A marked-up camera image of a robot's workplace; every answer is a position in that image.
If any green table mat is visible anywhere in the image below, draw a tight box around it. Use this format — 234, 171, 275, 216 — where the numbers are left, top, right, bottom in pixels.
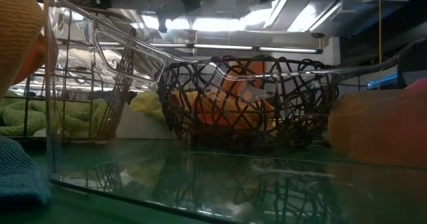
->
0, 135, 427, 224

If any yellow microfiber towel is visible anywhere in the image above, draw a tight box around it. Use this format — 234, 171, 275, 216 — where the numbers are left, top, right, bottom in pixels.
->
129, 89, 167, 123

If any rectangular copper wire basket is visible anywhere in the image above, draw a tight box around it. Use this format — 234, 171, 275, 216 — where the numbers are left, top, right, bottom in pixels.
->
15, 27, 137, 141

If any clear plastic tray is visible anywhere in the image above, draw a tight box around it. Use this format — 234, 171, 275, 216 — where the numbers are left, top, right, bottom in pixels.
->
43, 0, 427, 224

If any thin yellow hanging cable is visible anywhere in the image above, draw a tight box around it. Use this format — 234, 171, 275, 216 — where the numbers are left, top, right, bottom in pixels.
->
378, 0, 384, 91

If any lime green microfiber towel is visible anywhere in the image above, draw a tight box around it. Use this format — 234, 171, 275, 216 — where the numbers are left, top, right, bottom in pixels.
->
0, 97, 109, 138

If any tan plastic tray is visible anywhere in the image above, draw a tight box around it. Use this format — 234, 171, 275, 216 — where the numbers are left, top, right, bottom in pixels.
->
327, 87, 427, 169

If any orange microfiber towel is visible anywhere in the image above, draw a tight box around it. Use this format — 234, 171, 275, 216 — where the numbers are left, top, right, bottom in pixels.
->
0, 0, 59, 98
168, 89, 278, 140
222, 60, 268, 98

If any teal microfiber towel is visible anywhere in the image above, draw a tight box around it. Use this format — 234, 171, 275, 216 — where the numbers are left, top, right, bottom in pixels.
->
0, 135, 53, 207

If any round black wire basket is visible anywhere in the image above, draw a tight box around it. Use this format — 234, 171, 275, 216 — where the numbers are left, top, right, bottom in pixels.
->
157, 54, 340, 150

